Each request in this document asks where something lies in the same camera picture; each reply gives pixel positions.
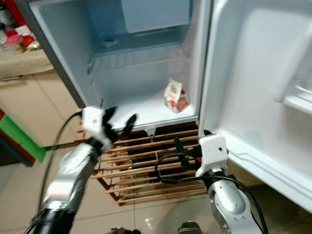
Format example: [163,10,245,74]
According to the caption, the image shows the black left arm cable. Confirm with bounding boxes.
[45,111,84,206]

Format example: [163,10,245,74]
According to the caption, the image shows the white fridge door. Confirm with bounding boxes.
[197,0,312,214]

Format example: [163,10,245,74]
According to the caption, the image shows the white wire fridge shelf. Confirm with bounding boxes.
[87,45,192,75]

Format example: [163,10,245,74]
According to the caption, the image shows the beige kitchen cabinet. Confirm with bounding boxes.
[0,66,80,157]

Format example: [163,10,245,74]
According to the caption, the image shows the grey right robot foot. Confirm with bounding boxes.
[177,221,201,234]

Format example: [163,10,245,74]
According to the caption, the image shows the pink lidded clear container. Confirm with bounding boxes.
[2,33,23,50]

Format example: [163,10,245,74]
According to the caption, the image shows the silver cabinet bar handle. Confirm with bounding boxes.
[0,75,26,82]

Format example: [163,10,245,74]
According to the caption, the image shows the translucent freezer compartment flap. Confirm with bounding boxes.
[120,0,192,34]

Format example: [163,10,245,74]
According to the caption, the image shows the grey mini fridge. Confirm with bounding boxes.
[14,0,214,130]

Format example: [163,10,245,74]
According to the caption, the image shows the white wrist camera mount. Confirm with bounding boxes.
[81,106,108,141]
[195,134,229,177]

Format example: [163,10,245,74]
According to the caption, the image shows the white fridge door shelf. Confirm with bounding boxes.
[279,72,312,116]

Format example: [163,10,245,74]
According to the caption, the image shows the beige counter cloth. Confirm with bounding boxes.
[0,45,55,81]

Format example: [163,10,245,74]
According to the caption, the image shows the white and red carton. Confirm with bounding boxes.
[164,78,191,114]

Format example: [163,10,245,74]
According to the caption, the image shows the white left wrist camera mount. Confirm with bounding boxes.
[81,106,108,141]

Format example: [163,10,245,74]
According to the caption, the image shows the blue foam mat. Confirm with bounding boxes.
[0,128,38,167]

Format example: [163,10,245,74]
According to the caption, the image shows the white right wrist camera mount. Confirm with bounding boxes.
[195,134,229,177]

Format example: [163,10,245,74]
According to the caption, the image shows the dark left robot foot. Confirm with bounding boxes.
[109,226,128,234]

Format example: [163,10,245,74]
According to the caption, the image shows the wooden slatted rack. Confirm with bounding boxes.
[92,122,214,205]

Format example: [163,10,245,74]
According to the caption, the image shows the red frame object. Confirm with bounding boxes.
[0,0,22,31]

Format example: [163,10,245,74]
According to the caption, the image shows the green foam mat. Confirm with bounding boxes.
[0,114,47,163]

